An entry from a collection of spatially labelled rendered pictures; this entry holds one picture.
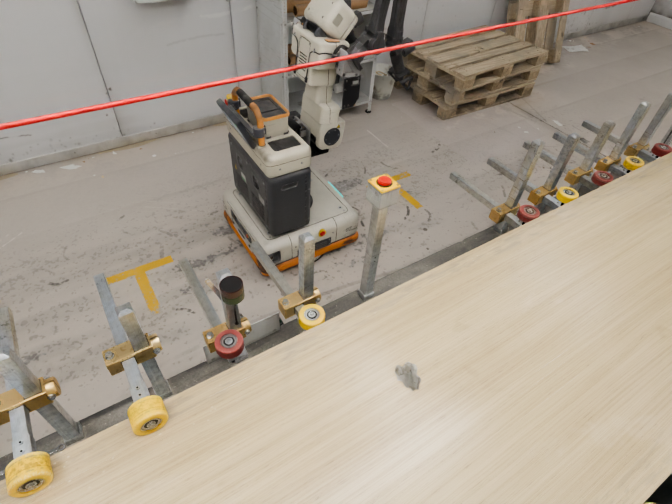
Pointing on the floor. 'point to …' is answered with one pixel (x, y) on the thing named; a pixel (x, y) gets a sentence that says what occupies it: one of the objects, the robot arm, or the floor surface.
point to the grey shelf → (271, 11)
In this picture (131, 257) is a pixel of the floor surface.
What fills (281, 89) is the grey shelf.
